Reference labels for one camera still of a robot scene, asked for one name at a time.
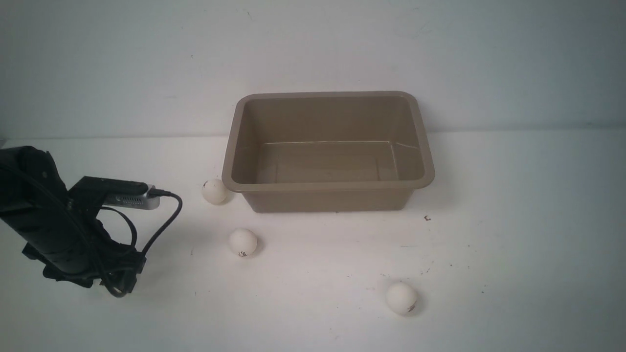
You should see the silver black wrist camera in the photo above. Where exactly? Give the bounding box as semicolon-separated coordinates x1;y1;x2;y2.
69;176;160;210

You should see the white ping-pong ball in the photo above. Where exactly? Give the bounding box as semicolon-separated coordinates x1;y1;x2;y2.
385;282;419;316
201;178;228;205
228;229;259;258

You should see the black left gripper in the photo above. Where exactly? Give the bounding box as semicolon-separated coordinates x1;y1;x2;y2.
1;146;147;294

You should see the brown plastic bin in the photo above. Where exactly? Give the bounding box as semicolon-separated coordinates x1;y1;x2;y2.
222;91;435;213

